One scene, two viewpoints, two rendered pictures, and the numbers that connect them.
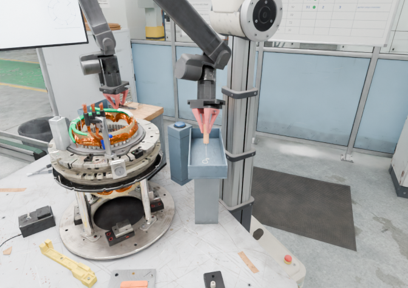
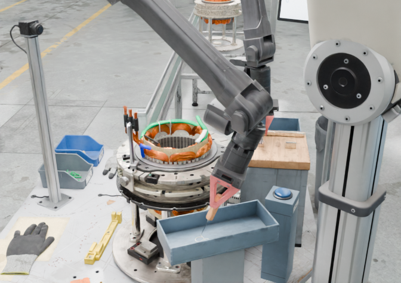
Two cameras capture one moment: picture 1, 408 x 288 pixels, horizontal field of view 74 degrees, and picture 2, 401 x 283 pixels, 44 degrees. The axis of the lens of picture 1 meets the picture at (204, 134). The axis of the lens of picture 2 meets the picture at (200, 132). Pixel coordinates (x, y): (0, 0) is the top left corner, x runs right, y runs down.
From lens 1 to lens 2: 0.99 m
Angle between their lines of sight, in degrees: 64
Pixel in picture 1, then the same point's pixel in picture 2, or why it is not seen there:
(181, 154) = not seen: hidden behind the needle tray
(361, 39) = not seen: outside the picture
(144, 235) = (150, 271)
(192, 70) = (213, 119)
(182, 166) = (265, 251)
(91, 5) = (247, 5)
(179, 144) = not seen: hidden behind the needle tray
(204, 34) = (213, 82)
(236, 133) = (315, 257)
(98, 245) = (126, 245)
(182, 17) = (183, 55)
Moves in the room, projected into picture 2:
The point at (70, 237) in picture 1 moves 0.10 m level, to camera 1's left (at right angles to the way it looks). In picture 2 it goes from (129, 224) to (124, 208)
